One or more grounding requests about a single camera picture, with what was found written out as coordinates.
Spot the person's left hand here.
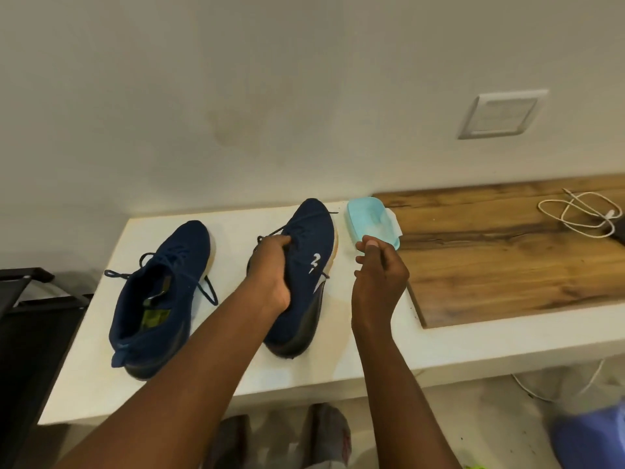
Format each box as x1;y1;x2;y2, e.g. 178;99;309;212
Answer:
242;234;294;315

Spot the person's right hand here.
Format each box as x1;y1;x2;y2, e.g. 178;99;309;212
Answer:
350;237;411;337

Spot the beige cleaning cloth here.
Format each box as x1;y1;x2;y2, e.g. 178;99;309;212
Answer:
365;207;403;240

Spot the black shoe rack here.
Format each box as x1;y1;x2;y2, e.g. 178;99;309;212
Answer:
0;267;94;455

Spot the person's left forearm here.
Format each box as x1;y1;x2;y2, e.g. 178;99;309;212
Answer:
53;283;280;469

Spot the person's right forearm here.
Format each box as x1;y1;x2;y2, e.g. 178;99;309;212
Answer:
351;326;464;469

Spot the person's right foot grey sock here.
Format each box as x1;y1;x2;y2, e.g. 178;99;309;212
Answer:
300;403;353;469

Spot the person's foot grey sock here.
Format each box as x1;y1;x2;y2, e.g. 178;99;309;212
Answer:
214;414;253;469
300;403;353;469

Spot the person's left foot grey sock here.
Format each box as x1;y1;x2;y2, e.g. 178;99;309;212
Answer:
214;414;253;469

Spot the light blue plastic container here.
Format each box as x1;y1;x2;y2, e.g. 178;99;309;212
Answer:
345;195;402;251

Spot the brown wooden board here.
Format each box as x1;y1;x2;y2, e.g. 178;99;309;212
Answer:
373;174;625;330

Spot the blue plastic bag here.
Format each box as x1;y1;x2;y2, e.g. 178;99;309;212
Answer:
549;403;625;469

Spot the white floor cable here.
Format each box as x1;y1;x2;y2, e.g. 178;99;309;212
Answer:
510;358;606;404

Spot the white wall switch plate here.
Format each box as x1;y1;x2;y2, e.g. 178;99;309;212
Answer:
457;89;549;140

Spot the coiled white charging cable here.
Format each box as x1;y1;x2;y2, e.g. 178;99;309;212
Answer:
536;188;624;238

